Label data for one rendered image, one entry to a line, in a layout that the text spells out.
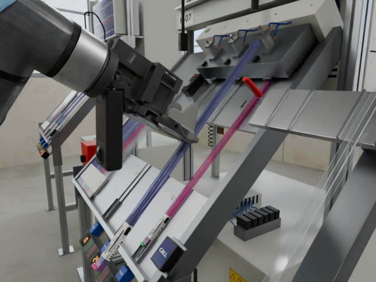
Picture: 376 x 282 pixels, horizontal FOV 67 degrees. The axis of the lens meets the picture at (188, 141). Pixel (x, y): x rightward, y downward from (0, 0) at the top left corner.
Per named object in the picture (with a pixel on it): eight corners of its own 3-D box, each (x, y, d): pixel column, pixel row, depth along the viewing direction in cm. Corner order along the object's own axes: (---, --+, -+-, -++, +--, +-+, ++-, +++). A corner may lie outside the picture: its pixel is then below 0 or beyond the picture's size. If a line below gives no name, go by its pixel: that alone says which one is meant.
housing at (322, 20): (334, 61, 71) (314, 13, 64) (215, 69, 111) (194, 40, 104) (349, 39, 73) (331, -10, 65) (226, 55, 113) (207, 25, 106)
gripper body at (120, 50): (187, 83, 43) (123, 34, 36) (164, 134, 42) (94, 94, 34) (160, 82, 49) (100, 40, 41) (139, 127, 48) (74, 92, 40)
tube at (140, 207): (101, 273, 43) (95, 270, 42) (98, 268, 44) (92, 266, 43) (260, 45, 57) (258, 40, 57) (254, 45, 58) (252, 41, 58)
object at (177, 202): (147, 249, 59) (142, 246, 59) (144, 245, 60) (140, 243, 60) (275, 78, 71) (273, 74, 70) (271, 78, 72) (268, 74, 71)
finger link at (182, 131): (194, 131, 44) (150, 105, 39) (190, 140, 44) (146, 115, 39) (177, 127, 48) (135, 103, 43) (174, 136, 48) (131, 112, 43)
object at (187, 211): (160, 287, 54) (149, 281, 52) (83, 184, 108) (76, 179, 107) (218, 206, 58) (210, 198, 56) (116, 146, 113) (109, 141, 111)
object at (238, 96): (270, 146, 63) (260, 132, 61) (148, 116, 118) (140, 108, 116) (341, 46, 71) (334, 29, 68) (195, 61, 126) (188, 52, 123)
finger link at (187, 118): (219, 118, 49) (180, 92, 43) (205, 150, 48) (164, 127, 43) (207, 117, 51) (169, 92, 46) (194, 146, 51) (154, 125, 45)
